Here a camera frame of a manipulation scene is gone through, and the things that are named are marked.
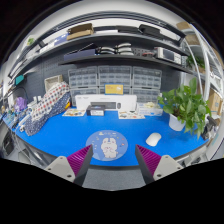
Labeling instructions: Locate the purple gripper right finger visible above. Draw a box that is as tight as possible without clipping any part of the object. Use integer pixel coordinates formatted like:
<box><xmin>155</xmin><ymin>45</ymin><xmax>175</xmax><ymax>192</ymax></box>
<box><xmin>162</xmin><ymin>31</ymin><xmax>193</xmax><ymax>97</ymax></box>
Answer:
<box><xmin>135</xmin><ymin>145</ymin><xmax>182</xmax><ymax>184</ymax></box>

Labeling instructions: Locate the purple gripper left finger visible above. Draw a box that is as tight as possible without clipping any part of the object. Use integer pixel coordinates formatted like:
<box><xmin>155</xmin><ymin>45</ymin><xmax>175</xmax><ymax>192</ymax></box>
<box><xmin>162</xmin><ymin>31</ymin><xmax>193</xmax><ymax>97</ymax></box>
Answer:
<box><xmin>45</xmin><ymin>145</ymin><xmax>93</xmax><ymax>186</ymax></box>

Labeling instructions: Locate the white computer mouse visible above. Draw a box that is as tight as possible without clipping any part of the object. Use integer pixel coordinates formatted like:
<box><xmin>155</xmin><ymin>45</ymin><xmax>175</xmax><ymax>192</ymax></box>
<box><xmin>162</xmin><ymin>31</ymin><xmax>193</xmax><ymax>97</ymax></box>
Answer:
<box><xmin>146</xmin><ymin>132</ymin><xmax>161</xmax><ymax>146</ymax></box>

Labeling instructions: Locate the round cartoon mouse pad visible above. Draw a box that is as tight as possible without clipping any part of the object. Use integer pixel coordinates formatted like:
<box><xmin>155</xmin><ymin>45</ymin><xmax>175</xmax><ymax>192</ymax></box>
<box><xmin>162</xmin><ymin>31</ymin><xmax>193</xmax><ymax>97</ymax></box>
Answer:
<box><xmin>86</xmin><ymin>130</ymin><xmax>128</xmax><ymax>161</ymax></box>

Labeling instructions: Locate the left sticker sheet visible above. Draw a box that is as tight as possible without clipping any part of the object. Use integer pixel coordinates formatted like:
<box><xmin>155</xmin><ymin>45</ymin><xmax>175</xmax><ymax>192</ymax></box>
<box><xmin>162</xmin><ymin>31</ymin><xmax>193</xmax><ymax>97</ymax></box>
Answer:
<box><xmin>63</xmin><ymin>109</ymin><xmax>86</xmax><ymax>117</ymax></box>

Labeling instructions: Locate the sticker sheet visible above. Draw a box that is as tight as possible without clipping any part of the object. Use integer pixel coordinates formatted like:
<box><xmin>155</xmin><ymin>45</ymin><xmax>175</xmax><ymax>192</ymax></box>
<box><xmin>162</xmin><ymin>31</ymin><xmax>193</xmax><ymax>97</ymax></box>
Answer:
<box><xmin>118</xmin><ymin>111</ymin><xmax>145</xmax><ymax>120</ymax></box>
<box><xmin>63</xmin><ymin>109</ymin><xmax>86</xmax><ymax>117</ymax></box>

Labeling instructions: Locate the clear plastic container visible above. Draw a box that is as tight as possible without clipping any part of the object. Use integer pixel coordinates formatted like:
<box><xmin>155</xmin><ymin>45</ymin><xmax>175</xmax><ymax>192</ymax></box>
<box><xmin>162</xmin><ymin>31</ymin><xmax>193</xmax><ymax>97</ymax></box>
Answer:
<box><xmin>136</xmin><ymin>102</ymin><xmax>163</xmax><ymax>116</ymax></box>

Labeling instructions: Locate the small black white box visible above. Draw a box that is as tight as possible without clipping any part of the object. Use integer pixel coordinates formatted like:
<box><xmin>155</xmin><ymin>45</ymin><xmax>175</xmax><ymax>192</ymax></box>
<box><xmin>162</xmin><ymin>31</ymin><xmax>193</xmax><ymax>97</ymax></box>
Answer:
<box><xmin>86</xmin><ymin>105</ymin><xmax>105</xmax><ymax>116</ymax></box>

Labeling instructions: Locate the right sticker sheet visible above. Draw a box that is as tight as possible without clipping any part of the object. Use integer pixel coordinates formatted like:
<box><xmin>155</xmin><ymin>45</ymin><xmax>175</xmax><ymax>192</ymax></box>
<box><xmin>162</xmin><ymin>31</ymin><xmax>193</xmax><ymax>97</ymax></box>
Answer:
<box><xmin>118</xmin><ymin>111</ymin><xmax>145</xmax><ymax>120</ymax></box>

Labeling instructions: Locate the green potted plant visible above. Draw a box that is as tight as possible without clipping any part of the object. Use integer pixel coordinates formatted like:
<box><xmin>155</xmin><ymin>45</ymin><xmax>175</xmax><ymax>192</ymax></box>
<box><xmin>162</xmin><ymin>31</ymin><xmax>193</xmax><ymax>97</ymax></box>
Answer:
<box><xmin>157</xmin><ymin>78</ymin><xmax>211</xmax><ymax>137</ymax></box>

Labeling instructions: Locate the white printer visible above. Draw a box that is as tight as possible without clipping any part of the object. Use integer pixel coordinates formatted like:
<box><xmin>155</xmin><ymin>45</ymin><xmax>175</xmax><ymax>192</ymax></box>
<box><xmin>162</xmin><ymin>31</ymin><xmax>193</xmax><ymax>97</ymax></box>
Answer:
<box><xmin>75</xmin><ymin>94</ymin><xmax>137</xmax><ymax>111</ymax></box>

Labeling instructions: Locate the patterned fabric bag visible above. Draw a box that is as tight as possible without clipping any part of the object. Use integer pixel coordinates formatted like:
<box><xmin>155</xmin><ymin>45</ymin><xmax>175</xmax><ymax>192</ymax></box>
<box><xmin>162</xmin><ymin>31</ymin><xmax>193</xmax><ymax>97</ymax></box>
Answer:
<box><xmin>24</xmin><ymin>82</ymin><xmax>70</xmax><ymax>136</ymax></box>

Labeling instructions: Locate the clear drawer organizer cabinet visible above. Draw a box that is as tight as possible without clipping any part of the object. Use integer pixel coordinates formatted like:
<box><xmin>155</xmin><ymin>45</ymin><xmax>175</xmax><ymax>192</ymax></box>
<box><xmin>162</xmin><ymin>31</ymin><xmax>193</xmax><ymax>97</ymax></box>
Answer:
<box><xmin>68</xmin><ymin>65</ymin><xmax>162</xmax><ymax>102</ymax></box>

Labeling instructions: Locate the yellow label card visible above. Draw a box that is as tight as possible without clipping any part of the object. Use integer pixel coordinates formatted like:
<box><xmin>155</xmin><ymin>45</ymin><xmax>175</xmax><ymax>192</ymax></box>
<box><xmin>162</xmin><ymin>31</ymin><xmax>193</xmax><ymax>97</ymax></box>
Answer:
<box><xmin>105</xmin><ymin>84</ymin><xmax>123</xmax><ymax>95</ymax></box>

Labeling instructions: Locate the wicker basket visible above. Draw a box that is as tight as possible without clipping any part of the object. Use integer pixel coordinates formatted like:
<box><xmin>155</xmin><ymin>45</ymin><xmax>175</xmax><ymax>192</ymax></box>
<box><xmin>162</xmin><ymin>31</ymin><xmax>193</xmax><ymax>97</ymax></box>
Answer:
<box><xmin>44</xmin><ymin>75</ymin><xmax>63</xmax><ymax>91</ymax></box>

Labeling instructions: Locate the white oscilloscope instrument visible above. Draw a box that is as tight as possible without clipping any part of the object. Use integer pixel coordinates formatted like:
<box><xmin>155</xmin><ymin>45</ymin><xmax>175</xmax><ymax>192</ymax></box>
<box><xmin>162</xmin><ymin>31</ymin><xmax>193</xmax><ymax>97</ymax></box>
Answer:
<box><xmin>155</xmin><ymin>47</ymin><xmax>181</xmax><ymax>64</ymax></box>

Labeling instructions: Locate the cardboard box on shelf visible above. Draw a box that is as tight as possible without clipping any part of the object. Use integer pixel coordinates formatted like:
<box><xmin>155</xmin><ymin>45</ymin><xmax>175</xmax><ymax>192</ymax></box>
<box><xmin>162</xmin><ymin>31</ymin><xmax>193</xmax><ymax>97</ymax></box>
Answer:
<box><xmin>67</xmin><ymin>23</ymin><xmax>94</xmax><ymax>40</ymax></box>

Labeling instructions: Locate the black upper shelf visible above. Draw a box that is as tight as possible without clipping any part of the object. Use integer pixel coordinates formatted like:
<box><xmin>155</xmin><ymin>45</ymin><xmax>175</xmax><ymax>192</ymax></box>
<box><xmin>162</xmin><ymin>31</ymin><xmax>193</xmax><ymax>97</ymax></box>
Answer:
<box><xmin>8</xmin><ymin>11</ymin><xmax>188</xmax><ymax>79</ymax></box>

